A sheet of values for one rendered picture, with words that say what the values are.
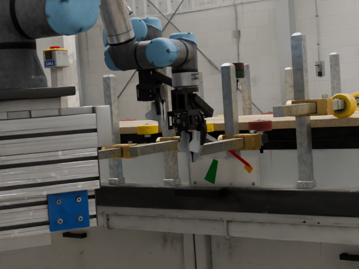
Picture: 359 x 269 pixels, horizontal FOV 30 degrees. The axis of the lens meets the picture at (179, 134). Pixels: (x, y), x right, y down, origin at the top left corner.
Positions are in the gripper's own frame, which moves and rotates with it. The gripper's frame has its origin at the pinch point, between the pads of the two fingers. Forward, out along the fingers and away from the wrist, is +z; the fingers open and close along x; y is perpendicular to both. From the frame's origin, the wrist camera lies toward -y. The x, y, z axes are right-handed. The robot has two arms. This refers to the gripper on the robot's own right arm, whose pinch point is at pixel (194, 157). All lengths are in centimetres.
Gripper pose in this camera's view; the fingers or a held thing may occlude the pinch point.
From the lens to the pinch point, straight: 192.3
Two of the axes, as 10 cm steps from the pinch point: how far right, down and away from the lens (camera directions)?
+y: -5.5, 0.8, -8.3
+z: 0.7, 10.0, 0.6
